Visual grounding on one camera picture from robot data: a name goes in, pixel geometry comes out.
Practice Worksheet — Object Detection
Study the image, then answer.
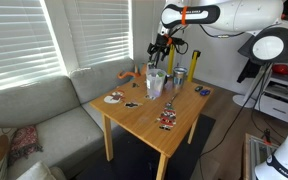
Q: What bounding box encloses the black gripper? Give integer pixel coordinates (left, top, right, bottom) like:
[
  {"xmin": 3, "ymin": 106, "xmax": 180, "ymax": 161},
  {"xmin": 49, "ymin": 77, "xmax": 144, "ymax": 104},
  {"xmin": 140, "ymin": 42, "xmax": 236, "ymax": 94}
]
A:
[{"xmin": 146, "ymin": 32, "xmax": 172, "ymax": 70}]

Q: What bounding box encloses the clear plastic cup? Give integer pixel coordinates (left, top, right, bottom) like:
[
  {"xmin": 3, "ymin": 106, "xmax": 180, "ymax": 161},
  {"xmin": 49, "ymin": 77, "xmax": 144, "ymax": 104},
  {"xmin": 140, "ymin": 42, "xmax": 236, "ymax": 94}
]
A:
[{"xmin": 145, "ymin": 68, "xmax": 168, "ymax": 99}]

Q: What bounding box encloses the silver metal cup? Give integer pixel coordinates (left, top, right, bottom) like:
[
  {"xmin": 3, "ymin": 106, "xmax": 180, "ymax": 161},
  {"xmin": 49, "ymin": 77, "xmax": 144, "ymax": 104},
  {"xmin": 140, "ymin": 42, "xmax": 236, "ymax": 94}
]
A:
[{"xmin": 172, "ymin": 65, "xmax": 189, "ymax": 90}]

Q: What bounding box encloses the orange octopus plush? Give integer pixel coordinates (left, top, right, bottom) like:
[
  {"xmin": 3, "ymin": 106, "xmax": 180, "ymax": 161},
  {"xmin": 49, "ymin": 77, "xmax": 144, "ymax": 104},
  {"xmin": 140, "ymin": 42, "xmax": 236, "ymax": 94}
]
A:
[{"xmin": 116, "ymin": 63, "xmax": 149, "ymax": 81}]

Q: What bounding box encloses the metal spoon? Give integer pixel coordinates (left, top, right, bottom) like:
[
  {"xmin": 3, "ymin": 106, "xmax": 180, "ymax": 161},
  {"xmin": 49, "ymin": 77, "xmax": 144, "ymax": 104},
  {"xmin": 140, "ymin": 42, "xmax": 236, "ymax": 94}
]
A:
[{"xmin": 169, "ymin": 94, "xmax": 179, "ymax": 105}]

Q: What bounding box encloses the flat red Santa figure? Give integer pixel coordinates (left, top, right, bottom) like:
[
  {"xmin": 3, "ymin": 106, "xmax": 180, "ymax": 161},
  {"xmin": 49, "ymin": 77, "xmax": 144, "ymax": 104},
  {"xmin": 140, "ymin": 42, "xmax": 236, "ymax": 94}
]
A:
[{"xmin": 156, "ymin": 102, "xmax": 179, "ymax": 132}]

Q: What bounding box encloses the white window blind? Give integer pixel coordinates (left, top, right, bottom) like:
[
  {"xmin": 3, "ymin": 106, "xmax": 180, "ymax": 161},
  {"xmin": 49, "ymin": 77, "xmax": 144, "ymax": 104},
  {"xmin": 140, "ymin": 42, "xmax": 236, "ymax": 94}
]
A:
[
  {"xmin": 0, "ymin": 0, "xmax": 66, "ymax": 94},
  {"xmin": 63, "ymin": 0, "xmax": 134, "ymax": 70}
]

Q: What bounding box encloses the wooden table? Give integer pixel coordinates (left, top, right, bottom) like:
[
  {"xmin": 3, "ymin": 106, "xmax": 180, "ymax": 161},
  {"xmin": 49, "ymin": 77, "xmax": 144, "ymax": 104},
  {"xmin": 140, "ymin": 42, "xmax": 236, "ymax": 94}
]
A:
[{"xmin": 89, "ymin": 74, "xmax": 215, "ymax": 180}]

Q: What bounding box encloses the dark hanging jacket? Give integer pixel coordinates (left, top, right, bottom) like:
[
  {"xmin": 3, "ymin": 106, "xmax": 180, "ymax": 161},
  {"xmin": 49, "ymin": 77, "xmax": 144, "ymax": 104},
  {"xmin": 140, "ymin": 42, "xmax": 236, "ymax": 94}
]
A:
[{"xmin": 236, "ymin": 58, "xmax": 262, "ymax": 85}]

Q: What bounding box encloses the dark floor rug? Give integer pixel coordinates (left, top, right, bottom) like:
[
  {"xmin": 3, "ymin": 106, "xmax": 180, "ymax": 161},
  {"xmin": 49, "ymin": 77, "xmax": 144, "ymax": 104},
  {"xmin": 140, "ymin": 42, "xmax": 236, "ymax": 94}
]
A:
[{"xmin": 73, "ymin": 113, "xmax": 217, "ymax": 180}]

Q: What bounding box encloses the gray sofa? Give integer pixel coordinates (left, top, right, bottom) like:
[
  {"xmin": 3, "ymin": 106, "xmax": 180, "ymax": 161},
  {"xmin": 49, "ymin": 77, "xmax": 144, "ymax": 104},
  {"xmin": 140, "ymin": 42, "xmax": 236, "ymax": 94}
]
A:
[{"xmin": 0, "ymin": 57, "xmax": 137, "ymax": 180}]

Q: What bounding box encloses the red bowl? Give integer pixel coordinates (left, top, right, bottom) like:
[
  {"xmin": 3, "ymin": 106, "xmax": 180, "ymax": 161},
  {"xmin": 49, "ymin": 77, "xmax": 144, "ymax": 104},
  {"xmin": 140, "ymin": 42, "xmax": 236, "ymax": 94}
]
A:
[{"xmin": 270, "ymin": 63, "xmax": 288, "ymax": 76}]

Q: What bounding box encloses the white shelf unit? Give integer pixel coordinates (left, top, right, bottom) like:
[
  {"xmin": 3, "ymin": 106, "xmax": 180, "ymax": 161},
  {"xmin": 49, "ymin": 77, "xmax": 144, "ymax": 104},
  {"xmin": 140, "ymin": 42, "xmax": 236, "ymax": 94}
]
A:
[{"xmin": 253, "ymin": 66, "xmax": 288, "ymax": 126}]

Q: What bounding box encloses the red paisley cloth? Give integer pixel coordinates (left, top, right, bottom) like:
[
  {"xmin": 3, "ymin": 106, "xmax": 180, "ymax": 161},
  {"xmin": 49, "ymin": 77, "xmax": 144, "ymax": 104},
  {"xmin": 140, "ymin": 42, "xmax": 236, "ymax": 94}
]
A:
[{"xmin": 6, "ymin": 124, "xmax": 44, "ymax": 167}]

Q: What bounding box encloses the white cushion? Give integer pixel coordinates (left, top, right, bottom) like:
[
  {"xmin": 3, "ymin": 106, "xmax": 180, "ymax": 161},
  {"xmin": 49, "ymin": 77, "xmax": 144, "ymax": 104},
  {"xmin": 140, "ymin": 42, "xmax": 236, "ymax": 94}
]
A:
[{"xmin": 15, "ymin": 160, "xmax": 68, "ymax": 180}]

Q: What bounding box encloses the yellow post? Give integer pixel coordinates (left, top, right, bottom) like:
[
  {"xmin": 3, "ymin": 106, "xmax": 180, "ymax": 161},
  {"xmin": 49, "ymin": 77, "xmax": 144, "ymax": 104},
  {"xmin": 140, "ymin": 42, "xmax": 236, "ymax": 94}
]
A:
[
  {"xmin": 167, "ymin": 44, "xmax": 177, "ymax": 76},
  {"xmin": 186, "ymin": 49, "xmax": 202, "ymax": 83}
]

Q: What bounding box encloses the white pedestal stand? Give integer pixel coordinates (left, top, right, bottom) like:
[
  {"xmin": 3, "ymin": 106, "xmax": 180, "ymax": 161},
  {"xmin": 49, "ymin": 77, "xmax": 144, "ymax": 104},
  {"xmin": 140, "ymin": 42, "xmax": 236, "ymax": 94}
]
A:
[{"xmin": 232, "ymin": 66, "xmax": 269, "ymax": 110}]

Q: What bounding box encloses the black floor cable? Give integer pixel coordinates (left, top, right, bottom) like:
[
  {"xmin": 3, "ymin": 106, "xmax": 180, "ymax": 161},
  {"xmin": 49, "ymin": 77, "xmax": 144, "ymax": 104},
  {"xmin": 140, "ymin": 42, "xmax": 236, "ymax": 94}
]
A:
[{"xmin": 198, "ymin": 63, "xmax": 275, "ymax": 180}]

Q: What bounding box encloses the metal frame crate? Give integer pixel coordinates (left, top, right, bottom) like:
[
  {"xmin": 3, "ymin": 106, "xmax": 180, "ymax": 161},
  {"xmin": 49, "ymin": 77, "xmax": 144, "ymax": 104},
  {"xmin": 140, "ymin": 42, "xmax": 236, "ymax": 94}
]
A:
[{"xmin": 241, "ymin": 132, "xmax": 281, "ymax": 180}]

